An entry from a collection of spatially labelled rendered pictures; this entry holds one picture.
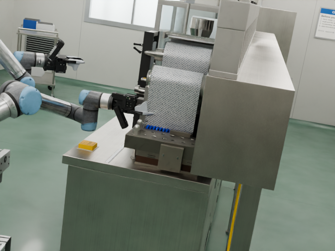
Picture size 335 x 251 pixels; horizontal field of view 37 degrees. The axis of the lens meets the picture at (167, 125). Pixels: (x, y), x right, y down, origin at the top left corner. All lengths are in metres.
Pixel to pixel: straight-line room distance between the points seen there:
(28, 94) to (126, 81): 6.12
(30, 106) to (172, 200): 0.71
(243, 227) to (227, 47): 0.57
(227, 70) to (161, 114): 0.95
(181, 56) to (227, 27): 1.12
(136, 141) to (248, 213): 0.76
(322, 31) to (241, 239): 6.39
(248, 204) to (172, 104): 0.87
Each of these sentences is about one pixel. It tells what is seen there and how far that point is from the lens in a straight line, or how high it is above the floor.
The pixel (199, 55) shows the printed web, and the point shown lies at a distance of 2.52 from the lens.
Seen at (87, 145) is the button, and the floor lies 0.92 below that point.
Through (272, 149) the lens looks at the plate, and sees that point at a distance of 1.46.
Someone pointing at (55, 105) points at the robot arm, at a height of 1.06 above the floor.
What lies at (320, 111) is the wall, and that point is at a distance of 8.01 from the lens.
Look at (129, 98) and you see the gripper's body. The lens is 2.35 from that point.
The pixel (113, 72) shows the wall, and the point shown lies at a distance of 8.22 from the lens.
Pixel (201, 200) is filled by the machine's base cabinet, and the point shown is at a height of 0.82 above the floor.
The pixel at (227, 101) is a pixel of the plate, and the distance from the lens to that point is 1.44.
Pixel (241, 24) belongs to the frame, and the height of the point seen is 1.59.
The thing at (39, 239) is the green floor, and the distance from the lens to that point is 3.42.
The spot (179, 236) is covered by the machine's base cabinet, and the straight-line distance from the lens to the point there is 2.24.
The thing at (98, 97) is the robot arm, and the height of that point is 1.13.
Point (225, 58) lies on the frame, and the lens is 1.43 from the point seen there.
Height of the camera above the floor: 1.65
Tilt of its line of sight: 15 degrees down
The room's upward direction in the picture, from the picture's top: 8 degrees clockwise
